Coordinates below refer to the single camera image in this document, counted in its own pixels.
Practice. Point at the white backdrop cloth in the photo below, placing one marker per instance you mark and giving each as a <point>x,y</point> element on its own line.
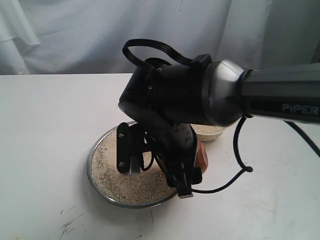
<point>87,36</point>

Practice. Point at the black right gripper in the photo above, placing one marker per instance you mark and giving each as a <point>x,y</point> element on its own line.
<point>176,149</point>

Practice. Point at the large steel rice plate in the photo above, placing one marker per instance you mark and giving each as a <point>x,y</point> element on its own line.
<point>137,191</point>

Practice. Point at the cream ceramic rice bowl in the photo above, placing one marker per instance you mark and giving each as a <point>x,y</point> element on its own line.
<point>206,133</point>

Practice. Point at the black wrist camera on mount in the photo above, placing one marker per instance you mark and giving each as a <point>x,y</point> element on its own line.
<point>130,146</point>

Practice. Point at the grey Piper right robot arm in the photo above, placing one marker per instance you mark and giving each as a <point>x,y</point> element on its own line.
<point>168,101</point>

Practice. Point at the brown wooden cup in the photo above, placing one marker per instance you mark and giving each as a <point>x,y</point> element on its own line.
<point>201,159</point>

